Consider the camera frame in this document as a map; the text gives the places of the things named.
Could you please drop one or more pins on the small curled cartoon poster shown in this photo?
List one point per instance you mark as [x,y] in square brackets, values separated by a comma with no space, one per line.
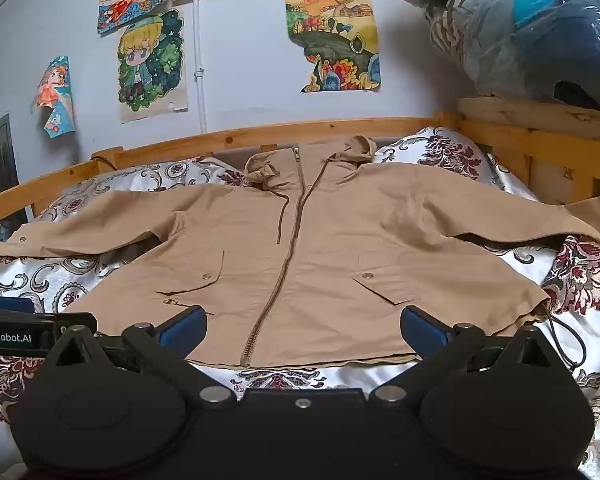
[57,95]

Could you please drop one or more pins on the floral satin pillow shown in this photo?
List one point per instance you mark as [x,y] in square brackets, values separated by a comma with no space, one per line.
[155,172]
[437,152]

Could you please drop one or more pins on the floral satin bedsheet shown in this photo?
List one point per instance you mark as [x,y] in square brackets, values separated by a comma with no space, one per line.
[40,275]

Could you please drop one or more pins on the plastic bag of bedding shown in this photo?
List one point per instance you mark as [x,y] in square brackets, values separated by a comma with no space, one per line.
[530,25]

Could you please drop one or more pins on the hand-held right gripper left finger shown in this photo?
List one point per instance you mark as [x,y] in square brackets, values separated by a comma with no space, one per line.
[182,334]

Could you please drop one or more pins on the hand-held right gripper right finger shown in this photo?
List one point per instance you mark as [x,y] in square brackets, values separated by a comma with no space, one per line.
[425,334]

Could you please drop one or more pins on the blond child cartoon poster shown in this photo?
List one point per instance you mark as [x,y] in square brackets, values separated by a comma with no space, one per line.
[152,67]

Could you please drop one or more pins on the tan zip jacket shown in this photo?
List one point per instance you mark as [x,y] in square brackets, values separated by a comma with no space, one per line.
[340,240]

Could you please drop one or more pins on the landscape drawing poster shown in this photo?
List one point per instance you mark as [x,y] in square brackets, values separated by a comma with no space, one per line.
[332,40]

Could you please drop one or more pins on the white wall pipe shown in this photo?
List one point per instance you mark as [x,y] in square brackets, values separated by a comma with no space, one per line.
[199,60]

